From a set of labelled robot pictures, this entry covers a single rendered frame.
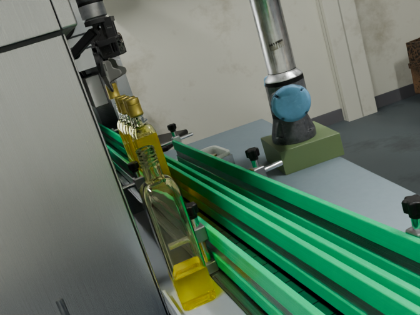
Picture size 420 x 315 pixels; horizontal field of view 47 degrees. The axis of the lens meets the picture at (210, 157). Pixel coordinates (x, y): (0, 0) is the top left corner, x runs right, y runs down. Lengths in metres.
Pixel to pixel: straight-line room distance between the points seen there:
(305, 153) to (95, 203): 0.96
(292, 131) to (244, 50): 2.98
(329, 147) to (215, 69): 2.96
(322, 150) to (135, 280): 0.95
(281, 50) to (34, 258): 0.94
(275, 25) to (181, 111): 3.11
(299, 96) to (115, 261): 0.83
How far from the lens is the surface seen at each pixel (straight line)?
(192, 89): 4.46
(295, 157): 1.58
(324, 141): 1.61
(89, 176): 0.75
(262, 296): 0.71
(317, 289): 0.72
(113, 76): 1.48
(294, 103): 1.44
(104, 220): 0.77
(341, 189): 1.39
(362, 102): 4.86
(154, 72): 4.41
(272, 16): 1.42
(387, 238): 0.69
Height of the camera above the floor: 1.29
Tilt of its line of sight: 15 degrees down
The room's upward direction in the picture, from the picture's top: 18 degrees counter-clockwise
